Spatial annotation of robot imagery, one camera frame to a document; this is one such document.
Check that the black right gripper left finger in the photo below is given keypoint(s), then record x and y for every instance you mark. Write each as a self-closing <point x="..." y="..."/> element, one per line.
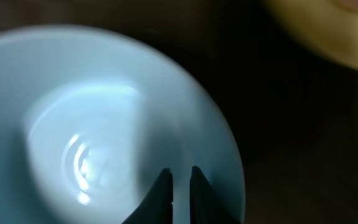
<point x="156" y="207"/>

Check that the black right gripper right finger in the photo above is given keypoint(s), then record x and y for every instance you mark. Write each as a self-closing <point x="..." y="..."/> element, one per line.
<point x="205" y="206"/>

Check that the light blue bowl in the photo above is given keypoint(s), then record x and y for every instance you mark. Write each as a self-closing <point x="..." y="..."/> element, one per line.
<point x="89" y="118"/>

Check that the yellow plate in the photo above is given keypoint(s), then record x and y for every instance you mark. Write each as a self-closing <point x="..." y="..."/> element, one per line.
<point x="329" y="28"/>

